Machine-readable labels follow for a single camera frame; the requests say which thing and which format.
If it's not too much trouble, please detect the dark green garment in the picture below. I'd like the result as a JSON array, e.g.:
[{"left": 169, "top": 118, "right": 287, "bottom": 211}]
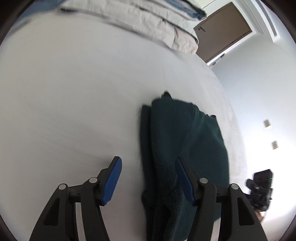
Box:
[{"left": 140, "top": 92, "right": 229, "bottom": 240}]

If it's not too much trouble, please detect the person's right hand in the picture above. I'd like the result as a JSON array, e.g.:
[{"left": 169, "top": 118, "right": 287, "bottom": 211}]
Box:
[{"left": 254, "top": 210, "right": 266, "bottom": 222}]

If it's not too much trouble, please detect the white bed sheet mattress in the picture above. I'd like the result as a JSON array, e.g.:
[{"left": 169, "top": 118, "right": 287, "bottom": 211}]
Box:
[{"left": 1, "top": 11, "right": 245, "bottom": 240}]

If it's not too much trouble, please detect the brown wooden door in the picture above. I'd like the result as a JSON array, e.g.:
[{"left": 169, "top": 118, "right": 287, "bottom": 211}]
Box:
[{"left": 194, "top": 2, "right": 252, "bottom": 63}]

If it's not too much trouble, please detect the folded grey white duvet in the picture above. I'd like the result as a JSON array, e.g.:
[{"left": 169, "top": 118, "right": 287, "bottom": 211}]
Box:
[{"left": 60, "top": 0, "right": 207, "bottom": 54}]

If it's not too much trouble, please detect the lower wall socket plate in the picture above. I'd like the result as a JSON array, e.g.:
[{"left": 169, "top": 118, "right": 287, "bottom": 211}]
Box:
[{"left": 272, "top": 141, "right": 278, "bottom": 150}]

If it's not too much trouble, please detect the upper wall switch plate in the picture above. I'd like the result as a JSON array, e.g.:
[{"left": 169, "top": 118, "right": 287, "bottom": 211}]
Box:
[{"left": 264, "top": 120, "right": 270, "bottom": 128}]

